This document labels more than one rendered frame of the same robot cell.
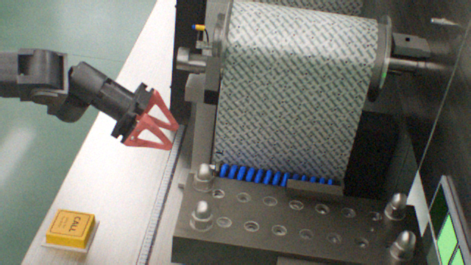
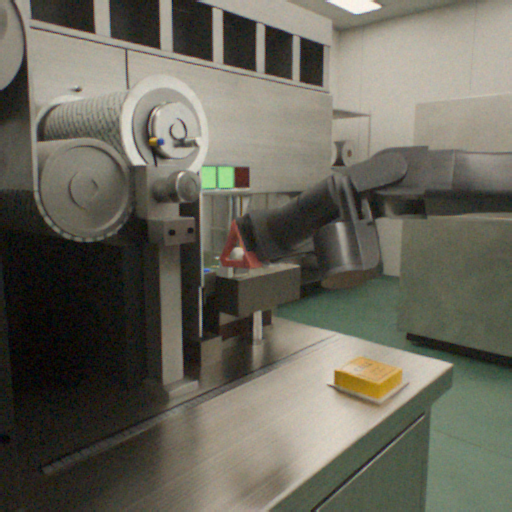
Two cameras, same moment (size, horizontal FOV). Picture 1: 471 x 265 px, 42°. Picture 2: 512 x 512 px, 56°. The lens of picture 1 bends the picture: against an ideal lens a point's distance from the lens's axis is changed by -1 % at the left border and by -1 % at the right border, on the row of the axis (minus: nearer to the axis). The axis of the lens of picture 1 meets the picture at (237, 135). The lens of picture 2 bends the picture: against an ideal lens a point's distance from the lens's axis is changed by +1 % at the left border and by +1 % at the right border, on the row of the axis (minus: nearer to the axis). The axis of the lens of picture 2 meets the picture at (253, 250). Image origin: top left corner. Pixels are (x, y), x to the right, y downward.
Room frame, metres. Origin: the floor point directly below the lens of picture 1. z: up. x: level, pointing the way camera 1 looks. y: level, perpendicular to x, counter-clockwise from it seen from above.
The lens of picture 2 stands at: (1.36, 0.58, 1.19)
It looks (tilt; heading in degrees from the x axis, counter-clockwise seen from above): 9 degrees down; 222
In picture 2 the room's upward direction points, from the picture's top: straight up
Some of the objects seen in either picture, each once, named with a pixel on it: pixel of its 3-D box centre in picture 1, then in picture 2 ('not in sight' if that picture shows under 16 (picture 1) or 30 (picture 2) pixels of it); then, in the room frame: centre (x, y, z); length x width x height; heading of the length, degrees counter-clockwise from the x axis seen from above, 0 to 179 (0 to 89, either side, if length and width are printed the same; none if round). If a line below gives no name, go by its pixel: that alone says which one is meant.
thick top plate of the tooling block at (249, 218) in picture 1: (298, 232); (194, 273); (0.76, -0.12, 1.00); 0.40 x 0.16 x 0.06; 89
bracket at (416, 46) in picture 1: (410, 44); not in sight; (0.94, -0.26, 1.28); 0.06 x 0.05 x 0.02; 89
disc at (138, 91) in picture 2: (228, 37); (167, 131); (0.95, 0.04, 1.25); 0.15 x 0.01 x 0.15; 179
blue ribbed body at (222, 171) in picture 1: (279, 180); not in sight; (0.86, -0.08, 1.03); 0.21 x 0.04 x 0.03; 89
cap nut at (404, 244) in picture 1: (405, 242); not in sight; (0.72, -0.28, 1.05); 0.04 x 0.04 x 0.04
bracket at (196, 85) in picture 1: (199, 120); (168, 280); (0.98, 0.08, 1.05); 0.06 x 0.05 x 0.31; 89
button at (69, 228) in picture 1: (71, 228); (368, 376); (0.79, 0.27, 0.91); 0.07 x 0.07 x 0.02; 89
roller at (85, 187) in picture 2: not in sight; (44, 186); (1.06, -0.09, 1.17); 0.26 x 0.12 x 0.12; 89
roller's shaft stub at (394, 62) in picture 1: (400, 62); not in sight; (0.94, -0.25, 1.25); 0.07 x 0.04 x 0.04; 89
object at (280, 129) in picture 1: (285, 134); (155, 222); (0.88, -0.08, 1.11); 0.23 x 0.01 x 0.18; 89
